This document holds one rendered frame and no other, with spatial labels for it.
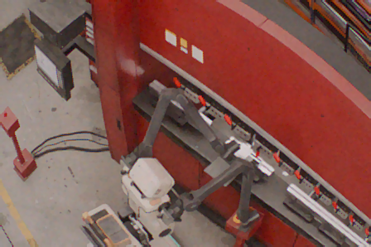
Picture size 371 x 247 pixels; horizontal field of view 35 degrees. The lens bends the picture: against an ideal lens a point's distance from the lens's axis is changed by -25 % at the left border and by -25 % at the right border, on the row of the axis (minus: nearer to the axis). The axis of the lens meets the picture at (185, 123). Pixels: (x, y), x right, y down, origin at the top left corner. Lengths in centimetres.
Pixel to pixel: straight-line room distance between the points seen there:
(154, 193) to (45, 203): 178
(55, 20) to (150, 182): 120
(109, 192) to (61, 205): 49
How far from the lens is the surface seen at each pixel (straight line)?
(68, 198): 567
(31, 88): 643
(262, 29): 353
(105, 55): 465
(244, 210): 434
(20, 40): 696
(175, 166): 519
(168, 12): 414
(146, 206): 416
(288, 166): 428
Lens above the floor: 489
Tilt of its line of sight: 55 degrees down
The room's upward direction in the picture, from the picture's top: 2 degrees counter-clockwise
